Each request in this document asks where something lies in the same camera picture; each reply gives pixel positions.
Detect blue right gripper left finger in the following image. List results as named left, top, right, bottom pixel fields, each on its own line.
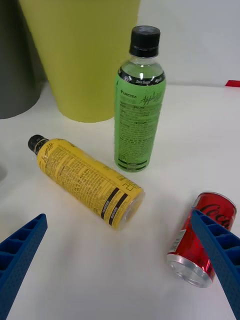
left=0, top=213, right=48, bottom=320

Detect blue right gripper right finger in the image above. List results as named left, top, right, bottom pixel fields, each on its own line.
left=191, top=209, right=240, bottom=320

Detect red drink can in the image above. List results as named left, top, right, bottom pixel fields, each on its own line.
left=166, top=191, right=237, bottom=289

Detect yellow label plastic bottle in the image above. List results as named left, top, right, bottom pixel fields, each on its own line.
left=27, top=134, right=146, bottom=231

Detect green label plastic bottle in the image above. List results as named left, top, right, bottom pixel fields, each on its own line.
left=113, top=24, right=167, bottom=173

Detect grey plastic waste bin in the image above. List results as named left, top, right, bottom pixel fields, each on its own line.
left=0, top=0, right=48, bottom=120

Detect yellow-green plastic waste bin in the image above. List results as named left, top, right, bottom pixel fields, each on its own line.
left=18, top=0, right=142, bottom=123

